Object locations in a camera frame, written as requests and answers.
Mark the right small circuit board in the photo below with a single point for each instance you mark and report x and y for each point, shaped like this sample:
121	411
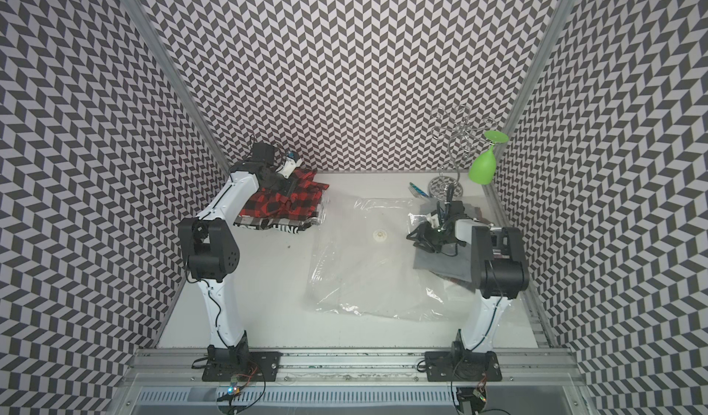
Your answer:
471	400

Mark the green plastic wine glass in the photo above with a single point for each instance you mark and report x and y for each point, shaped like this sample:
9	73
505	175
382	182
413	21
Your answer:
484	167

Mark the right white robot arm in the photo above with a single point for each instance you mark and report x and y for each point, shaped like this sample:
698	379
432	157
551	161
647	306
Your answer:
508	276

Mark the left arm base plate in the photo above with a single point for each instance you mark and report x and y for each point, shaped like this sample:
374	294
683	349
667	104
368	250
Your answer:
229	367

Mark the black white plaid shirt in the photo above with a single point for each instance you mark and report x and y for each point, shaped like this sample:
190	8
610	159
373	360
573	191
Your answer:
283	225

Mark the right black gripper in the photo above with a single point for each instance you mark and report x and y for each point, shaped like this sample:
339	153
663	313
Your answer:
424	236

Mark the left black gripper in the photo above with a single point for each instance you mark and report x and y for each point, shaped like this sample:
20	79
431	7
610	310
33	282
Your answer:
290	182

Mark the metal wire glass rack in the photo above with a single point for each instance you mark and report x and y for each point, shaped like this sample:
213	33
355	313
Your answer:
461	133

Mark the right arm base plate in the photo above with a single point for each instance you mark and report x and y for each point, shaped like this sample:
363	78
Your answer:
470	367

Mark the dark plaid cloth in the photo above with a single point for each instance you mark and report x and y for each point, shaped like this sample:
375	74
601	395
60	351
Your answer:
481	213

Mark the red black plaid shirt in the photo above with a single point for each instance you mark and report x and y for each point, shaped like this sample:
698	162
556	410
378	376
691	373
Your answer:
265	204

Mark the clear plastic vacuum bag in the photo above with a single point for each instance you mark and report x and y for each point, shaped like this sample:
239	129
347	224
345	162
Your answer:
362	264

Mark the aluminium front rail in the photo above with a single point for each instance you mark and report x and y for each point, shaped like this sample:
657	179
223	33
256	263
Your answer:
358	366

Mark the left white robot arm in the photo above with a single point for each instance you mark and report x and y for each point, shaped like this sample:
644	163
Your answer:
211	256

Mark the grey cloth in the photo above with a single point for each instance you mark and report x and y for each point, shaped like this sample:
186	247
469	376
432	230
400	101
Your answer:
439	263

